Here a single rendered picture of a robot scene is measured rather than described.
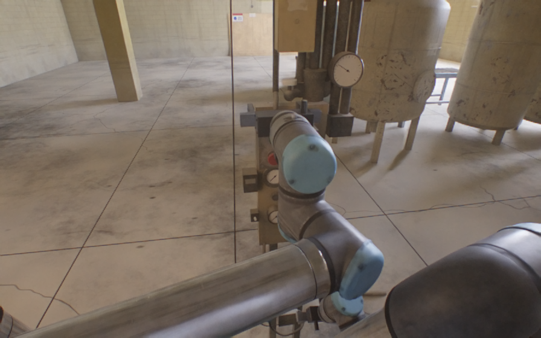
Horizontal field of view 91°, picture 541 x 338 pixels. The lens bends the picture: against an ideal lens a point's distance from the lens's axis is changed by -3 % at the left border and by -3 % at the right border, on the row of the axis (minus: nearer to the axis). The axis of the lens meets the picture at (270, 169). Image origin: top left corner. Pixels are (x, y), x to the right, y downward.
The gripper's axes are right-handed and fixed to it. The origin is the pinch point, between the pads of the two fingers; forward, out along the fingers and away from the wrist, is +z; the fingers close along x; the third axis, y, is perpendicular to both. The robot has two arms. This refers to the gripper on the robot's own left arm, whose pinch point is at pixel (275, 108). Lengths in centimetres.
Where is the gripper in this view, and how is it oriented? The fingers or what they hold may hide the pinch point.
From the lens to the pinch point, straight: 75.6
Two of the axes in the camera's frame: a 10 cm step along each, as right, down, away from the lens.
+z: -1.6, -4.8, 8.6
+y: 0.0, -8.7, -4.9
